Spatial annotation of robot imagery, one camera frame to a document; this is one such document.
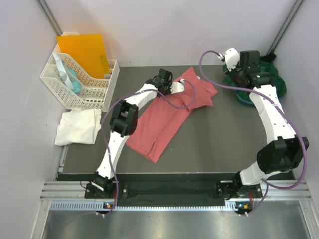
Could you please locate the pink t shirt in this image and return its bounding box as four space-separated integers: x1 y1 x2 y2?
126 67 218 163

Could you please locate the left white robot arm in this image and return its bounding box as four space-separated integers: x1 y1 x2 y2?
92 68 173 198

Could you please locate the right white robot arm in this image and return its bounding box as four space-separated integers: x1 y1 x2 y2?
223 48 309 197

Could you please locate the blue laundry basket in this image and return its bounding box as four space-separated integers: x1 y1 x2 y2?
236 90 254 107

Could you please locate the green t shirt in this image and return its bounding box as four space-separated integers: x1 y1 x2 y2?
223 60 287 99

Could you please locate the orange plastic board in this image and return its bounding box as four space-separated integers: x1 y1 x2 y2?
56 34 111 79

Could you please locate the white perforated desk organizer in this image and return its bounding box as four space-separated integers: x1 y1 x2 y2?
40 33 120 112

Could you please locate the white folded t shirt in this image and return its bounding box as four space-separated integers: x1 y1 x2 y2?
54 109 102 146

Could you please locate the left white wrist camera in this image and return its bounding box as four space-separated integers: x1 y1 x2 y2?
169 79 185 94

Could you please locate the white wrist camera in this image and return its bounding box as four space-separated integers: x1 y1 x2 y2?
169 79 185 94
218 48 240 72

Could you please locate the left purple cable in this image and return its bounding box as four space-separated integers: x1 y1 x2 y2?
101 79 197 216

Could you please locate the purple cable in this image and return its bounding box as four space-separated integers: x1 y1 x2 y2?
101 79 197 216
199 51 309 216

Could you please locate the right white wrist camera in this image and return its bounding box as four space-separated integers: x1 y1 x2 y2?
218 48 240 72

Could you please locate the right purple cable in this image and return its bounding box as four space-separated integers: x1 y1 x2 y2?
199 51 309 216

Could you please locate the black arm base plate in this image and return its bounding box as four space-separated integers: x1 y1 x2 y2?
85 173 263 207

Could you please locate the aluminium frame rail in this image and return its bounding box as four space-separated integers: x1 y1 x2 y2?
36 0 63 36

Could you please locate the grey slotted cable duct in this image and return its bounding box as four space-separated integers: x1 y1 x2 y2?
50 201 250 212

